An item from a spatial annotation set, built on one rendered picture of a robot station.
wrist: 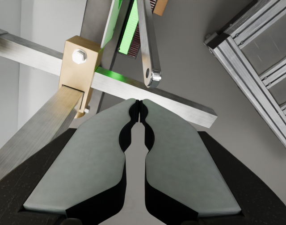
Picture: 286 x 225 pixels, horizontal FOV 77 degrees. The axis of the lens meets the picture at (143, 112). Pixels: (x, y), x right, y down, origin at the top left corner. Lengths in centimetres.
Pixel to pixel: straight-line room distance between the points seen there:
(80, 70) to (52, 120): 10
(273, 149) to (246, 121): 41
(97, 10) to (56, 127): 26
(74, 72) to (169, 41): 87
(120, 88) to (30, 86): 36
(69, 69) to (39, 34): 25
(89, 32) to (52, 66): 13
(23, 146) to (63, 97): 11
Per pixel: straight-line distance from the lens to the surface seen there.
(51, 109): 27
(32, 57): 34
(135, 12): 40
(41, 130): 24
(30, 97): 64
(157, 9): 103
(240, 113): 146
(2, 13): 51
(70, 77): 32
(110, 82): 31
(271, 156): 189
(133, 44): 41
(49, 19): 54
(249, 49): 104
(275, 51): 111
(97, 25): 42
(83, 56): 29
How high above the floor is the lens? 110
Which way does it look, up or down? 58 degrees down
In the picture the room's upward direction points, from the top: 179 degrees counter-clockwise
